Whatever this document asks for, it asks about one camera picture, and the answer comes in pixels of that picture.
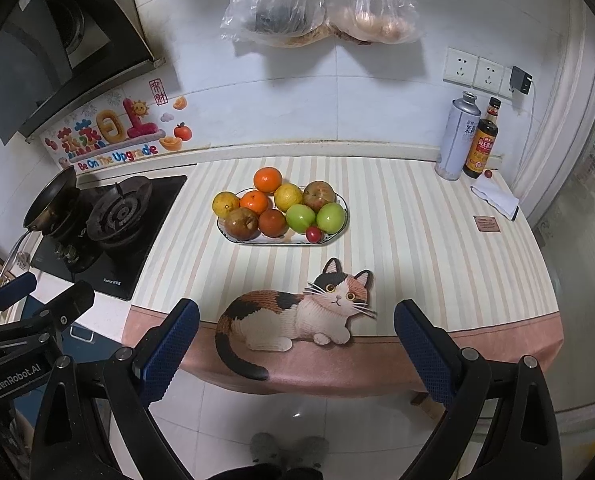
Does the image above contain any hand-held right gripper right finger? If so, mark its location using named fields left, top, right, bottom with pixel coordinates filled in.
left=393, top=299, right=561, bottom=480

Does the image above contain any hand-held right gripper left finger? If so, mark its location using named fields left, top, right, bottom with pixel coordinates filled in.
left=34, top=299, right=201, bottom=480

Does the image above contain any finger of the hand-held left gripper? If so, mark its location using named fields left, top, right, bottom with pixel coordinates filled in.
left=0, top=272, right=38, bottom=334
left=0, top=281, right=96, bottom=349

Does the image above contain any brown pear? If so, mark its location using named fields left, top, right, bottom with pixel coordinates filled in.
left=224, top=207, right=260, bottom=241

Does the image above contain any small yellow orange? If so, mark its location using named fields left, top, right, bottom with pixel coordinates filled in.
left=212, top=191, right=241, bottom=218

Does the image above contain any dark red-orange orange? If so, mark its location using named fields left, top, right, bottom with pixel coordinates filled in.
left=258, top=208, right=290, bottom=238

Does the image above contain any floral white plate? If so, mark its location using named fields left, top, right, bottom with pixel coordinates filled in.
left=216, top=187, right=351, bottom=247

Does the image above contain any green apple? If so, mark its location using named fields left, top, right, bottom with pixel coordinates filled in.
left=285, top=204, right=318, bottom=233
left=316, top=202, right=347, bottom=233

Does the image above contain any red-green apple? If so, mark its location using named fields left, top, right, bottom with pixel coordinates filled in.
left=303, top=180, right=335, bottom=211

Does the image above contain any wooden table leg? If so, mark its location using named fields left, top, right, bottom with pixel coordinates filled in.
left=410, top=392, right=438, bottom=419

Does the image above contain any black gas stove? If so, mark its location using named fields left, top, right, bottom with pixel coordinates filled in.
left=30, top=175, right=188, bottom=302

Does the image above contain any black frying pan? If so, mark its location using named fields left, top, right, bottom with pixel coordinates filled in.
left=0, top=166, right=80, bottom=281

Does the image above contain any striped tablecloth with cat print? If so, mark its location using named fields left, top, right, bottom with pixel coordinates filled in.
left=122, top=155, right=565, bottom=399

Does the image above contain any grey slipper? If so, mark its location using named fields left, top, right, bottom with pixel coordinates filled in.
left=290, top=436, right=329, bottom=471
left=250, top=432, right=283, bottom=468

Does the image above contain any bright orange tangerine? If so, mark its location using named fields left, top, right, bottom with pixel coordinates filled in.
left=240, top=190, right=272, bottom=215

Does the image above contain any white folded cloth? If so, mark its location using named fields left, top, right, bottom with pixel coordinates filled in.
left=470, top=176, right=521, bottom=222

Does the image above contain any large yellow orange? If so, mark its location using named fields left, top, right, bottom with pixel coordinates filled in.
left=274, top=183, right=305, bottom=212

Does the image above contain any dark sauce bottle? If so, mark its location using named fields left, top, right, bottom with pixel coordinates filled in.
left=462, top=96, right=502, bottom=180

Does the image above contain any grey metal can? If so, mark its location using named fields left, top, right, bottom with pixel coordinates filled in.
left=435, top=91, right=481, bottom=181

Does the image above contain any glass sliding door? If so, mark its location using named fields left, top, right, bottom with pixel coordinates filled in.
left=527, top=35, right=595, bottom=411

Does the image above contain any black range hood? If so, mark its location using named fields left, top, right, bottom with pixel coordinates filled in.
left=0, top=0, right=165, bottom=146

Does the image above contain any black plug charger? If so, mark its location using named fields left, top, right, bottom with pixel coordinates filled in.
left=510, top=65, right=534, bottom=96

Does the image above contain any plastic bag with eggs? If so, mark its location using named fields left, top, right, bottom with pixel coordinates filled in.
left=325, top=0, right=423, bottom=45

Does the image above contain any plastic bag with dark contents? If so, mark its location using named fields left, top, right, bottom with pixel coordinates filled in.
left=220, top=0, right=327, bottom=49

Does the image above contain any colourful wall sticker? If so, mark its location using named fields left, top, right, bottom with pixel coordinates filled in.
left=42, top=81, right=194, bottom=171

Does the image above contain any white wall socket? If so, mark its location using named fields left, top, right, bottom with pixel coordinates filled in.
left=499, top=65, right=521, bottom=99
left=443, top=46, right=479, bottom=86
left=474, top=56, right=507, bottom=93

